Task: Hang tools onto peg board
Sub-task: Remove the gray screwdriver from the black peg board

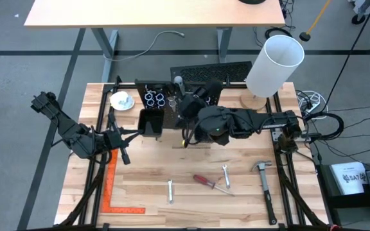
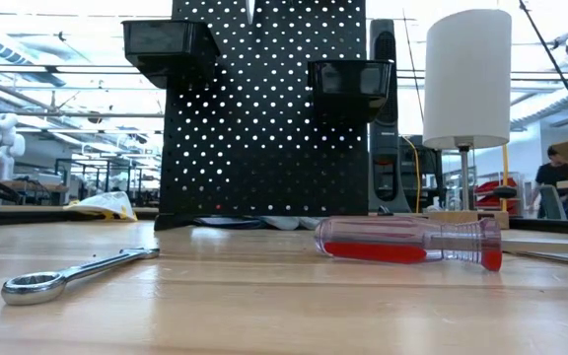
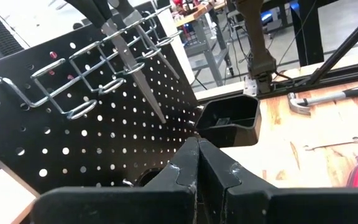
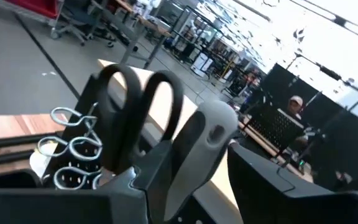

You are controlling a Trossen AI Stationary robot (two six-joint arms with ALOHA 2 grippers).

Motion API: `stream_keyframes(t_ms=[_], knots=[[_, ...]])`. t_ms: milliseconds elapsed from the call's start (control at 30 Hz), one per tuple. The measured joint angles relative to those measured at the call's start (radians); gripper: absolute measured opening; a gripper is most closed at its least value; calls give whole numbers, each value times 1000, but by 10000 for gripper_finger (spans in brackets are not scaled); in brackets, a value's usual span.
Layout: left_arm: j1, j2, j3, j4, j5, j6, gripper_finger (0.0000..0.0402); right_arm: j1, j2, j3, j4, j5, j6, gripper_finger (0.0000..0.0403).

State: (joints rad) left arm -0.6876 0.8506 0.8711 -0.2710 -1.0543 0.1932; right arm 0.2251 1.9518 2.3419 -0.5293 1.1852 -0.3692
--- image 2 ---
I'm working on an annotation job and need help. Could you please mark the black metal pegboard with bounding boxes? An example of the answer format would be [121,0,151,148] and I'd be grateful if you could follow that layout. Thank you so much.
[154,0,370,232]

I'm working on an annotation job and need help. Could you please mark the clear red handle screwdriver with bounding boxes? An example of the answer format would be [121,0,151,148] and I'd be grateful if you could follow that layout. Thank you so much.
[313,215,568,273]

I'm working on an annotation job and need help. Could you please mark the silver combination wrench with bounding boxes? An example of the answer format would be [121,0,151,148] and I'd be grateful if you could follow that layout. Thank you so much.
[0,246,162,308]

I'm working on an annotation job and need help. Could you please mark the blue grey work gloves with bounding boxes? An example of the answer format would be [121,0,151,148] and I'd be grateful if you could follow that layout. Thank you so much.
[192,215,325,232]

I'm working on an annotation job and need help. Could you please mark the black tower appliance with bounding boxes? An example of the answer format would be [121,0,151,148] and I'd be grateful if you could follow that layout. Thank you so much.
[367,18,412,215]

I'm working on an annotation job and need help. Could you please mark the black plastic pegboard bin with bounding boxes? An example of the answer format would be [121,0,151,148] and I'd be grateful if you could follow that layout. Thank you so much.
[121,19,222,92]
[307,58,394,124]

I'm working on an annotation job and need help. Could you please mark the white small dish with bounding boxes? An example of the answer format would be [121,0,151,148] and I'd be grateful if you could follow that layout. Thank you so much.
[63,190,138,222]

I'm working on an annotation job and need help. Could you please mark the red parts bin rack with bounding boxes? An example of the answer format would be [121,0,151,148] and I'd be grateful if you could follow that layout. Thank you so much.
[473,176,523,217]

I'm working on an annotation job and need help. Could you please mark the white shade wooden base lamp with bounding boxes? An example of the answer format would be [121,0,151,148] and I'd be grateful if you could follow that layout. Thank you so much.
[421,8,514,231]

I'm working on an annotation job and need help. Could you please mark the person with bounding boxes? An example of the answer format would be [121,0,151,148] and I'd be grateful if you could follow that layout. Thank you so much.
[528,145,568,220]

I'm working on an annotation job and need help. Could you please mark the grey office chair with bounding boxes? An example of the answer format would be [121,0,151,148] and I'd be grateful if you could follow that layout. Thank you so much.
[538,184,568,221]

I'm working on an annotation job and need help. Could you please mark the white robot figure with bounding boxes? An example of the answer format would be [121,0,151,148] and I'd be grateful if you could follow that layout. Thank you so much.
[0,111,27,181]

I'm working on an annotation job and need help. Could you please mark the thin yellow cable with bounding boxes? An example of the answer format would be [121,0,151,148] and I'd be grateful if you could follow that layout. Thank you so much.
[400,134,422,214]

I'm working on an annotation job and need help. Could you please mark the yellow hanging cord black stopper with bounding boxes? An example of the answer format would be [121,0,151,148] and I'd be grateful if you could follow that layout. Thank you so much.
[492,142,519,214]

